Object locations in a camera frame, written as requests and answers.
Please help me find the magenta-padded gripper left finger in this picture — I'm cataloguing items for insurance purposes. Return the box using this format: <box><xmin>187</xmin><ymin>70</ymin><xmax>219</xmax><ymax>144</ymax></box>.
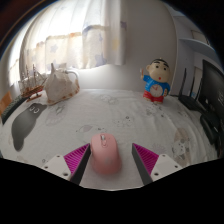
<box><xmin>41</xmin><ymin>143</ymin><xmax>92</xmax><ymax>186</ymax></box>

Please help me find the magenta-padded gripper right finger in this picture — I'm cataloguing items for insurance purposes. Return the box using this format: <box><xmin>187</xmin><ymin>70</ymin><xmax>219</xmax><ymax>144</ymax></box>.
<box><xmin>131</xmin><ymin>143</ymin><xmax>184</xmax><ymax>186</ymax></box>

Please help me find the pink computer mouse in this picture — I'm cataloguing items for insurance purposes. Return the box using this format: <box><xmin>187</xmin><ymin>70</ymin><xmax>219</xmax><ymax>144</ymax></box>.
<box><xmin>89</xmin><ymin>133</ymin><xmax>123</xmax><ymax>175</ymax></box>

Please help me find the dark grey cat-shaped mouse pad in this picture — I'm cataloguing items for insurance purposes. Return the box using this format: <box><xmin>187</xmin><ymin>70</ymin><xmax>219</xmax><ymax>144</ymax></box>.
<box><xmin>10</xmin><ymin>102</ymin><xmax>48</xmax><ymax>152</ymax></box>

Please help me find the white printed tablecloth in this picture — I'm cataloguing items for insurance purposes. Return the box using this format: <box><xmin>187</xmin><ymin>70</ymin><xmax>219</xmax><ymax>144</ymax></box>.
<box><xmin>0</xmin><ymin>88</ymin><xmax>219</xmax><ymax>191</ymax></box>

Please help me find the black router with antennas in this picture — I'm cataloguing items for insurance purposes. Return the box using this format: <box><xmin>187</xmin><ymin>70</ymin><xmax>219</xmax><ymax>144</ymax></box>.
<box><xmin>177</xmin><ymin>68</ymin><xmax>206</xmax><ymax>113</ymax></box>

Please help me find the cartoon boy figure clock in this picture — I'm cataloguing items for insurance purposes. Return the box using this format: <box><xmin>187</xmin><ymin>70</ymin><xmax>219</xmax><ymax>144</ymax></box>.
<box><xmin>139</xmin><ymin>58</ymin><xmax>172</xmax><ymax>104</ymax></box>

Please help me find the black keyboard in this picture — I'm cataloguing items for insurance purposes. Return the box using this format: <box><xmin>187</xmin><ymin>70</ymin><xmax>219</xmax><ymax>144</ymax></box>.
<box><xmin>0</xmin><ymin>95</ymin><xmax>26</xmax><ymax>125</ymax></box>

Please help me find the wooden sailing ship model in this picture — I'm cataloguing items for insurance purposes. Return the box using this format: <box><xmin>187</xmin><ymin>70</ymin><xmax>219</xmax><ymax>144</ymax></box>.
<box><xmin>18</xmin><ymin>63</ymin><xmax>48</xmax><ymax>103</ymax></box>

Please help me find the black computer monitor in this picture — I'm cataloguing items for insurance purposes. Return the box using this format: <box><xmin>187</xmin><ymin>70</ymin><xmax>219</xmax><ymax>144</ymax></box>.
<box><xmin>199</xmin><ymin>59</ymin><xmax>224</xmax><ymax>158</ymax></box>

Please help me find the orange wooden chair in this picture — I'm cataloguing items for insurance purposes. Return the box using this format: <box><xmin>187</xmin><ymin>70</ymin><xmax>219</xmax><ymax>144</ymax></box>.
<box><xmin>0</xmin><ymin>91</ymin><xmax>13</xmax><ymax>116</ymax></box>

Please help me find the white star-print curtain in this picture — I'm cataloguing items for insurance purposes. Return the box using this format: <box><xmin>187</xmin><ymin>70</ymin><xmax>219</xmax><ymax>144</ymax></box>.
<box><xmin>9</xmin><ymin>0</ymin><xmax>129</xmax><ymax>85</ymax></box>

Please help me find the white wall shelf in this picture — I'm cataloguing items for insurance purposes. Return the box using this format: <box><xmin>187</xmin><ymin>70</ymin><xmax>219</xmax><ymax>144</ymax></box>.
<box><xmin>178</xmin><ymin>36</ymin><xmax>218</xmax><ymax>62</ymax></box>

